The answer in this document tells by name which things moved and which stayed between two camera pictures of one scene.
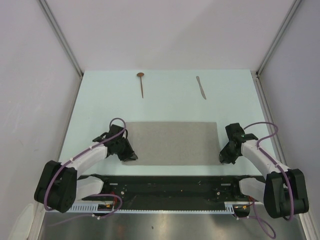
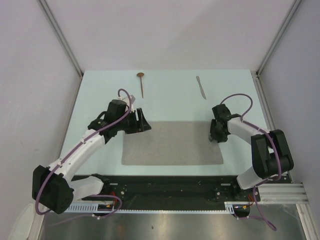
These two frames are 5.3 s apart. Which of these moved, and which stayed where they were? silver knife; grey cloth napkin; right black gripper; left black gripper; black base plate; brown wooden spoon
Moved: right black gripper; left black gripper
Stayed: black base plate; brown wooden spoon; grey cloth napkin; silver knife
